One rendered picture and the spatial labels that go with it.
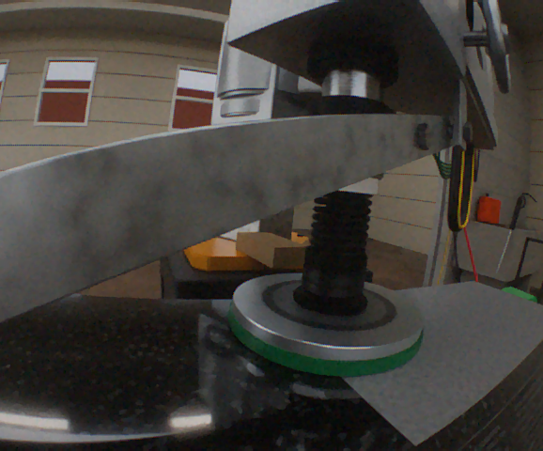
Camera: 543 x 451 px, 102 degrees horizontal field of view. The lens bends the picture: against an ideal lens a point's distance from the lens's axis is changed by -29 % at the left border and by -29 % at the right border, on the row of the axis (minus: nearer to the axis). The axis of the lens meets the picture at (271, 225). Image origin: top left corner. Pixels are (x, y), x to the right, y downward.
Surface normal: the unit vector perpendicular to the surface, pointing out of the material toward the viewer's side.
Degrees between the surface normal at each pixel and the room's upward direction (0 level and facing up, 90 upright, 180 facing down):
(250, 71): 90
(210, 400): 0
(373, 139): 90
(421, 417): 0
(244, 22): 90
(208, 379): 0
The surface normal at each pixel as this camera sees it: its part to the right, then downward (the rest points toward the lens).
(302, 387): 0.09, -0.99
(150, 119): 0.41, 0.15
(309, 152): 0.69, 0.16
